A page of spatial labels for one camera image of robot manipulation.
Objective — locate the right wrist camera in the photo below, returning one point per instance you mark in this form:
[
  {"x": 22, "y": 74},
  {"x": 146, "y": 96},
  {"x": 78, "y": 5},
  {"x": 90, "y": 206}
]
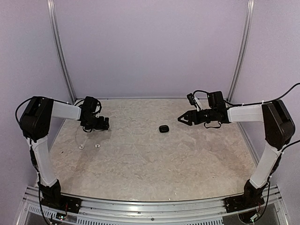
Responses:
[{"x": 194, "y": 101}]

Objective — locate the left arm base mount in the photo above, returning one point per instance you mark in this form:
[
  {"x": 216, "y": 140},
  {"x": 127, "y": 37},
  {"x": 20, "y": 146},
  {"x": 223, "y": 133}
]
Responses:
[{"x": 62, "y": 202}]

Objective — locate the left aluminium frame post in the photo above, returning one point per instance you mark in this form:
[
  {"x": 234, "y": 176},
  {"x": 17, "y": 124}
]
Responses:
[{"x": 59, "y": 49}]

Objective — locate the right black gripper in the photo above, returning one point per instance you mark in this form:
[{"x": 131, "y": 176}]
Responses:
[{"x": 190, "y": 113}]

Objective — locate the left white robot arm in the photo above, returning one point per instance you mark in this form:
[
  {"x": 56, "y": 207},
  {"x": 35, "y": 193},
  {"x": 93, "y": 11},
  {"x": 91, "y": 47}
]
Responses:
[{"x": 35, "y": 125}]

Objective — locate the front aluminium rail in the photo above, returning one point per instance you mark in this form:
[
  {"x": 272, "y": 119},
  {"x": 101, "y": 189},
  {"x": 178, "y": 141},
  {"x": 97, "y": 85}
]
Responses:
[{"x": 95, "y": 211}]

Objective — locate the right aluminium frame post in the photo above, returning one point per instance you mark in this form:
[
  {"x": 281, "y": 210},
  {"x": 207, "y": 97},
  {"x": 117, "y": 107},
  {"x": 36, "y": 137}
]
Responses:
[{"x": 242, "y": 50}]

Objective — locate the black earbud charging case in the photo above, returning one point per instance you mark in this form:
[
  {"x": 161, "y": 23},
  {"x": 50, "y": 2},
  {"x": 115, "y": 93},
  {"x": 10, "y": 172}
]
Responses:
[{"x": 163, "y": 129}]

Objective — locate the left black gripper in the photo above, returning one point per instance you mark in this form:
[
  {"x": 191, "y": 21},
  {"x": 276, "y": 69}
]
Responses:
[{"x": 101, "y": 125}]

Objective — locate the aluminium frame post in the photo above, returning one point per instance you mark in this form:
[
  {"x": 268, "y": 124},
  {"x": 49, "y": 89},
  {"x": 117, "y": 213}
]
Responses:
[
  {"x": 59, "y": 49},
  {"x": 242, "y": 50}
]

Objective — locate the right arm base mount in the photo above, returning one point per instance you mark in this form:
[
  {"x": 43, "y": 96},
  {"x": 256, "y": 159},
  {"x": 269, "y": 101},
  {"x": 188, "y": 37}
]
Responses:
[{"x": 250, "y": 198}]

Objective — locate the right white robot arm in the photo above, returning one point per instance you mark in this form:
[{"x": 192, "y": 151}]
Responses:
[{"x": 278, "y": 128}]

